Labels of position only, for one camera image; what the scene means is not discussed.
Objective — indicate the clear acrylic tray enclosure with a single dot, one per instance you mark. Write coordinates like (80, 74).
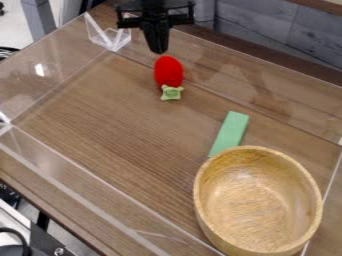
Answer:
(105, 156)

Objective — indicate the green rectangular block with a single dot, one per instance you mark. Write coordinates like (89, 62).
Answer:
(232, 132)

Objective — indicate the grey table leg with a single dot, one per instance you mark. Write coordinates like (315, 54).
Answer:
(39, 17)

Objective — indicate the wooden bowl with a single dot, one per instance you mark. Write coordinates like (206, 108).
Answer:
(259, 203)

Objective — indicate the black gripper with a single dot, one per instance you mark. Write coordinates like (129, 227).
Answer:
(144, 13)

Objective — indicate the red plush strawberry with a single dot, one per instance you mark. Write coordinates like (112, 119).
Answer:
(169, 77)

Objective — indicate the black metal bracket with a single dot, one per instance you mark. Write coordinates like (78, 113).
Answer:
(45, 245)

